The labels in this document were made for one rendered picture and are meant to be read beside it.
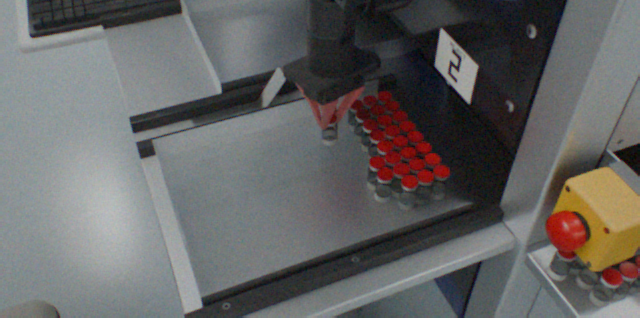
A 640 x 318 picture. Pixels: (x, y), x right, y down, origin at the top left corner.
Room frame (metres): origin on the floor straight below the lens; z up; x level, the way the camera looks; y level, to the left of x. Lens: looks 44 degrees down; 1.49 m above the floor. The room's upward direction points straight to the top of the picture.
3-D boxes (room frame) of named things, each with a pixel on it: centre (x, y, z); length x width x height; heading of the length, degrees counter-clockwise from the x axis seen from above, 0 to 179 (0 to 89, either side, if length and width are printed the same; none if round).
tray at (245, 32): (0.89, 0.04, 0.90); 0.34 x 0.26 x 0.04; 113
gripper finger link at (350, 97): (0.59, -0.01, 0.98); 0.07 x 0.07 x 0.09; 38
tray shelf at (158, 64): (0.71, 0.04, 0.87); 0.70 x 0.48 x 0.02; 23
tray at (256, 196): (0.53, 0.02, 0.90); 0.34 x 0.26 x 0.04; 113
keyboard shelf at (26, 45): (1.16, 0.42, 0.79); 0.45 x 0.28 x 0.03; 111
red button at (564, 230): (0.37, -0.25, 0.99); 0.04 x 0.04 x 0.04; 23
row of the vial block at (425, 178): (0.58, -0.10, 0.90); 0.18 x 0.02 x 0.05; 23
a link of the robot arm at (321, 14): (0.60, -0.02, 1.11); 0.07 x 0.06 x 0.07; 123
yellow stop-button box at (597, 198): (0.39, -0.29, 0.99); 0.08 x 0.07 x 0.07; 113
